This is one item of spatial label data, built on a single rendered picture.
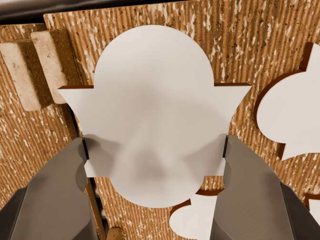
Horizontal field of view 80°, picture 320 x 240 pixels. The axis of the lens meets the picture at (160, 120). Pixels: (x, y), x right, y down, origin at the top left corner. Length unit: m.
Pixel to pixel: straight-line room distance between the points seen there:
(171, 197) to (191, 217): 0.13
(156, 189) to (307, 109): 0.15
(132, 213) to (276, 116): 0.22
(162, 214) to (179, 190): 0.14
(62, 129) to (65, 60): 0.08
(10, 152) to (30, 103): 0.11
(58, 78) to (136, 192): 0.11
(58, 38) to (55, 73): 0.03
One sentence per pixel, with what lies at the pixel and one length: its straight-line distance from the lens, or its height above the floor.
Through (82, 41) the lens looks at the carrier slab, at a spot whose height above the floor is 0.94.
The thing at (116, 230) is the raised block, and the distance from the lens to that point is 0.33.
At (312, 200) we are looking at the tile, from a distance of 0.31.
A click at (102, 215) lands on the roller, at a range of 0.35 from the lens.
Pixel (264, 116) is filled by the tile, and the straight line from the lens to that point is 0.21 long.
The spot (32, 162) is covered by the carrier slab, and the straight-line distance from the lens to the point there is 0.29.
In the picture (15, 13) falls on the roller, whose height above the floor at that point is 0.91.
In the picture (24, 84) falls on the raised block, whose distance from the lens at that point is 0.20.
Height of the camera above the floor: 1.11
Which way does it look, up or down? 62 degrees down
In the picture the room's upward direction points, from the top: 174 degrees counter-clockwise
